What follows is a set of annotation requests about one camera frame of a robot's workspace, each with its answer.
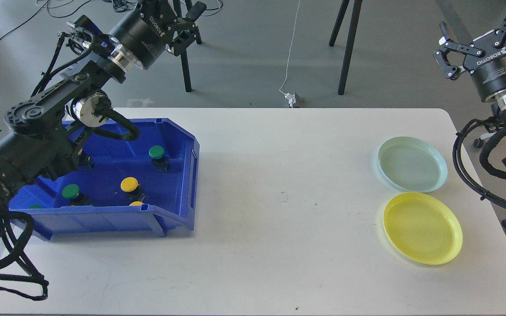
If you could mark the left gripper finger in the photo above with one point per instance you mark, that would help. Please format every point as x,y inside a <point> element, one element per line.
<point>194,11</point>

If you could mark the yellow plate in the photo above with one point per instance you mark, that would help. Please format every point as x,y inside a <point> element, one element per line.
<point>422,228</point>

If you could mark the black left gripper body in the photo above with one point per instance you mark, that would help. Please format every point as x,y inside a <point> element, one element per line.
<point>151,28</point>

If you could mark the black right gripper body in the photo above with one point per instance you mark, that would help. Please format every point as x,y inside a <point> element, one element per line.
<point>486,62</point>

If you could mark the blue plastic bin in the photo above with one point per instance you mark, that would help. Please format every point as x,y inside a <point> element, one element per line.
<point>170,197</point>

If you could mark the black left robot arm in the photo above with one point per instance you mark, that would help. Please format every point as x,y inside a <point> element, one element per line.
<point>48,131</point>

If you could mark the light green plate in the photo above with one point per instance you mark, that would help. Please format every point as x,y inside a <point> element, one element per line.
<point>410,164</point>

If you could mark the white chair base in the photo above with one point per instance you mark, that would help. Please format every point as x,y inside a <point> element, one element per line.
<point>478,143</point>

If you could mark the white plug adapter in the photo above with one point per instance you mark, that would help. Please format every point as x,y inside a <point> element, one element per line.
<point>294,100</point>

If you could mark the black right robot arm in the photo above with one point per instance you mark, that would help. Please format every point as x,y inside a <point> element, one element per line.
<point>450,57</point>

